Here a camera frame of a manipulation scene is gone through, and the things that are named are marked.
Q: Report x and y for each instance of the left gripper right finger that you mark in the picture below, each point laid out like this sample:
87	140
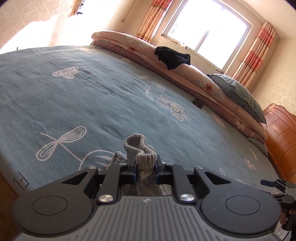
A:
175	176

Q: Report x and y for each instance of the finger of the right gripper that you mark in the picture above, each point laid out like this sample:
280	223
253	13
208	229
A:
285	200
279	184

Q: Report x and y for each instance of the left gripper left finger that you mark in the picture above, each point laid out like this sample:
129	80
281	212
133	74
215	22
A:
116	176

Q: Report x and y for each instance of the grey sweatpants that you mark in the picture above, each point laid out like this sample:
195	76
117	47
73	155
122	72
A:
145	156

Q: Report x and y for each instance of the person's right hand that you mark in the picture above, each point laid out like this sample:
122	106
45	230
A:
283	217

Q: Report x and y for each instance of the orange wooden headboard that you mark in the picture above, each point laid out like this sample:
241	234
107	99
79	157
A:
281	138

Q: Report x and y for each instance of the black smartphone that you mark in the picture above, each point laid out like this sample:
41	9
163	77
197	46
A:
198	103

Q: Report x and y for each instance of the blue floral bed sheet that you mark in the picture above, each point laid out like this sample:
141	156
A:
67	108

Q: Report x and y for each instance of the pink floral folded quilt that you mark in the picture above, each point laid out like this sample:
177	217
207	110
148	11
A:
187	77

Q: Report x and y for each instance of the black garment on quilt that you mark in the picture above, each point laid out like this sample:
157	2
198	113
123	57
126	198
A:
172	58

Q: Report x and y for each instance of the right striped curtain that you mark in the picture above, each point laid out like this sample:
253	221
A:
256	55

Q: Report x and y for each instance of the striped curtain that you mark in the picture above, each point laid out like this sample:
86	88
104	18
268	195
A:
256	55
152	19

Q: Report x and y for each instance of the left striped curtain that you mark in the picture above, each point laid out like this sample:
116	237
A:
152	19

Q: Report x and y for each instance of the window with white frame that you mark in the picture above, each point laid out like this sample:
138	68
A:
213	30

